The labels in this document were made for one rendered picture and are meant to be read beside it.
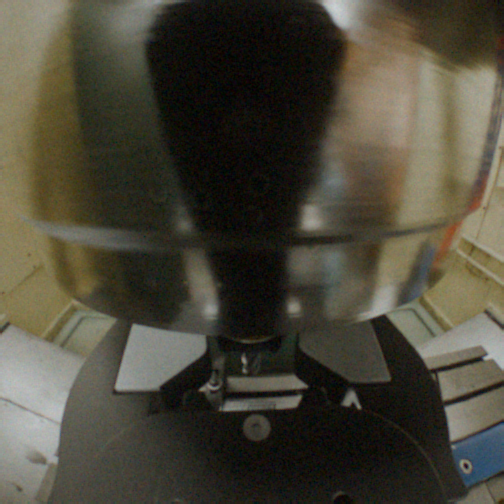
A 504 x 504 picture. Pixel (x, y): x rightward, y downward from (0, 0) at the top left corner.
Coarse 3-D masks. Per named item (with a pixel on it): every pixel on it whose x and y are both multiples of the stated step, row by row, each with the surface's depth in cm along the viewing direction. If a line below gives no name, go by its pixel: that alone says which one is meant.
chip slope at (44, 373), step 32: (0, 352) 63; (32, 352) 70; (64, 352) 77; (0, 384) 55; (32, 384) 61; (64, 384) 68; (0, 416) 48; (32, 416) 54; (0, 448) 41; (32, 448) 46; (0, 480) 34; (32, 480) 39
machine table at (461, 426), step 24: (432, 360) 57; (456, 360) 56; (480, 360) 57; (240, 384) 55; (264, 384) 55; (480, 384) 47; (456, 408) 43; (480, 408) 42; (456, 432) 38; (480, 432) 38; (48, 480) 30
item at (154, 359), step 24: (144, 336) 7; (168, 336) 7; (192, 336) 7; (144, 360) 6; (168, 360) 6; (192, 360) 6; (120, 384) 6; (144, 384) 6; (168, 384) 6; (192, 384) 7
